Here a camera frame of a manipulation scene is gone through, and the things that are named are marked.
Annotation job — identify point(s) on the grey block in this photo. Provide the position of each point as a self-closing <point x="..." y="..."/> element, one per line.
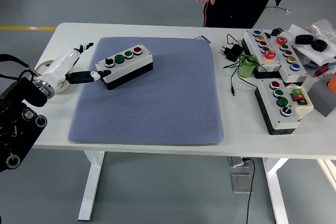
<point x="321" y="100"/>

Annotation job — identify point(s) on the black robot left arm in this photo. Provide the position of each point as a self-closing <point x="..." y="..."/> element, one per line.
<point x="15" y="119"/>

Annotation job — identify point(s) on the red knob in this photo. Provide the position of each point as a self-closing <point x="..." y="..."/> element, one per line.
<point x="321" y="71"/>

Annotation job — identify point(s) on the silver floor socket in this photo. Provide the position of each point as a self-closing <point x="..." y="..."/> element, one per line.
<point x="236" y="162"/>

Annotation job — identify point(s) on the clear bubble wrap bag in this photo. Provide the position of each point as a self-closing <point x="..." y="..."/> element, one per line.
<point x="325" y="28"/>

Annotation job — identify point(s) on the green tape roll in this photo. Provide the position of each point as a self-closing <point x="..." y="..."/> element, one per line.
<point x="245" y="70"/>

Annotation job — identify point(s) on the black power adapter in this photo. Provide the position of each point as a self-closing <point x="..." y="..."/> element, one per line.
<point x="233" y="52"/>

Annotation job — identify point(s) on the white table leg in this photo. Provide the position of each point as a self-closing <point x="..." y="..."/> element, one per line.
<point x="275" y="195"/>
<point x="90" y="187"/>

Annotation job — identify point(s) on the beige red-green switch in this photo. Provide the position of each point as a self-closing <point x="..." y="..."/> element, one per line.
<point x="305" y="107"/>

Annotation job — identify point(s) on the four-button box with selector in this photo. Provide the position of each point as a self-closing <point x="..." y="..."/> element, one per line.
<point x="284" y="121"/>

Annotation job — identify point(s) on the orange cylinder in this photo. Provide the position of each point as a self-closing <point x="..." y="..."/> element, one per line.
<point x="333" y="83"/>

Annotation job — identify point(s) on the grey-blue textured mat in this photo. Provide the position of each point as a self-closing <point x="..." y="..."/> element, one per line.
<point x="157" y="103"/>

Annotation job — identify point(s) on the grey floor outlet cover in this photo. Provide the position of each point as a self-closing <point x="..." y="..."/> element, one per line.
<point x="240" y="184"/>

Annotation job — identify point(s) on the white paper sheet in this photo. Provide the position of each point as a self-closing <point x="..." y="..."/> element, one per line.
<point x="315" y="57"/>

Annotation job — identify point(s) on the four-button control box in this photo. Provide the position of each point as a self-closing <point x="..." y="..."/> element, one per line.
<point x="131" y="64"/>

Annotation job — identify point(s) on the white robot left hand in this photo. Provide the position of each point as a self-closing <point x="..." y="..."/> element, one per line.
<point x="59" y="65"/>

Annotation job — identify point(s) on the small black connector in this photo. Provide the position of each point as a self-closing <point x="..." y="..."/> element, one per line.
<point x="277" y="32"/>

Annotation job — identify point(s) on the five-button control box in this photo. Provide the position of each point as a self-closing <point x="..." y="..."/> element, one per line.
<point x="299" y="74"/>

